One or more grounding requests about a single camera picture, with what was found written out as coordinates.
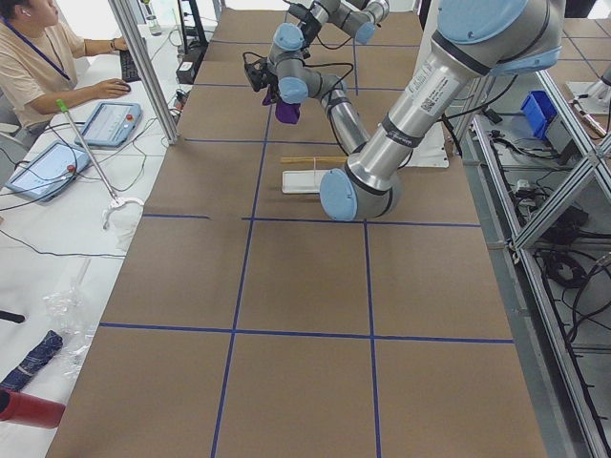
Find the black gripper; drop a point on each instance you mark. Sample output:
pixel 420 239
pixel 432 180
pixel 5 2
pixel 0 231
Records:
pixel 271 82

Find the purple towel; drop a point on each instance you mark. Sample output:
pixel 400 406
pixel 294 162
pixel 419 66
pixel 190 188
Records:
pixel 287 113

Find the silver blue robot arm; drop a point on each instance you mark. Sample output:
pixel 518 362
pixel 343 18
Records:
pixel 472 39

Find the white towel rack with wooden bar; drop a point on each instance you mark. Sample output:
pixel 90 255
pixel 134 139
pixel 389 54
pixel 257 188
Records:
pixel 307 181

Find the person's right hand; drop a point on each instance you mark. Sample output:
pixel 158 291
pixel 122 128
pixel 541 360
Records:
pixel 109 89

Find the black box on table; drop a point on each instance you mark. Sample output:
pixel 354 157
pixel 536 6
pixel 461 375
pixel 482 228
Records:
pixel 189 65

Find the clear bottle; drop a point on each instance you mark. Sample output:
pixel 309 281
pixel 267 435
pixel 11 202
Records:
pixel 151 18

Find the black keyboard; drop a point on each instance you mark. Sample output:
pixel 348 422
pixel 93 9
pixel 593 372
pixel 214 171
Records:
pixel 129 71

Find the blue teach pendant far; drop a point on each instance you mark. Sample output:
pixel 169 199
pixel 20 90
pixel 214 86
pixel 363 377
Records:
pixel 110 124

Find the blue teach pendant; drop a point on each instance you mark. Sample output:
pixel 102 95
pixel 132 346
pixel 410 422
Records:
pixel 110 124
pixel 48 174

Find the metal reacher grabber stick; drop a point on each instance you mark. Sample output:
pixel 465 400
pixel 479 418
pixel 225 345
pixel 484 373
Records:
pixel 117 202

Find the brown table cover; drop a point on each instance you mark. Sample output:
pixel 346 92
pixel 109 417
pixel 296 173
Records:
pixel 246 323

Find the person in beige shirt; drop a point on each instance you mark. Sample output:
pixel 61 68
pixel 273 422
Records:
pixel 38 52

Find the blue teach pendant near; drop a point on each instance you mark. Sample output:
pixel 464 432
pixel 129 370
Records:
pixel 48 174

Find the blue storage bin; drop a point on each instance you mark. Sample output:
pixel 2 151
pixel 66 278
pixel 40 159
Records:
pixel 540 111

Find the clear plastic bag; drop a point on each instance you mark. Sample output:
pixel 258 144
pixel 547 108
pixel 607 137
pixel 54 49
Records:
pixel 73 320

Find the dark blue folded umbrella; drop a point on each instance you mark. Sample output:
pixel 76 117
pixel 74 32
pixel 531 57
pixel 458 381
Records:
pixel 33 362

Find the red cylinder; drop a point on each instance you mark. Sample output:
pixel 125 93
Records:
pixel 27 410

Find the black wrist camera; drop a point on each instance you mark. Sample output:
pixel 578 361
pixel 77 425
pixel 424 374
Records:
pixel 256 71

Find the aluminium frame post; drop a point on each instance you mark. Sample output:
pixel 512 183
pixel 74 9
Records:
pixel 129 29

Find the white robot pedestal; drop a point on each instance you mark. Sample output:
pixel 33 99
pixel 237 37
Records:
pixel 431 152

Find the aluminium side frame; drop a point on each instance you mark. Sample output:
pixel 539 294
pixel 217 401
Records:
pixel 550 202

